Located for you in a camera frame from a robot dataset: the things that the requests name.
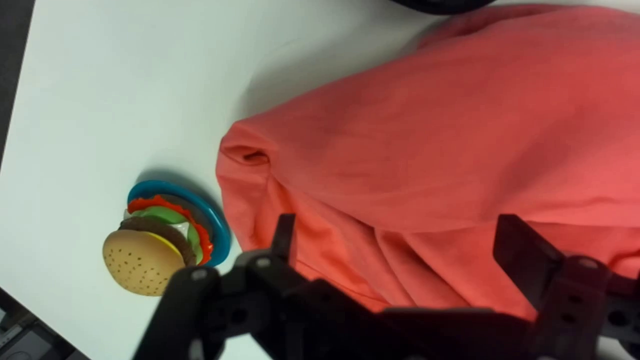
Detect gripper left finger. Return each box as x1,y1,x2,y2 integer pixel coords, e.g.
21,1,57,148
132,213,381,360

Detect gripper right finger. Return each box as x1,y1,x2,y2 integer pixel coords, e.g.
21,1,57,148
493,214,640,360

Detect red cloth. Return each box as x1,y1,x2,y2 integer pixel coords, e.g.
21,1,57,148
215,4,640,321

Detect blue plate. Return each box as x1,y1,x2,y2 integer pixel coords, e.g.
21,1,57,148
127,180,232,268

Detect toy burger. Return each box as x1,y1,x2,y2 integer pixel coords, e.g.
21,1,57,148
102,195,214,297

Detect black round object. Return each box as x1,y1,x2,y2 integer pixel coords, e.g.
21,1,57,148
389,0,496,15

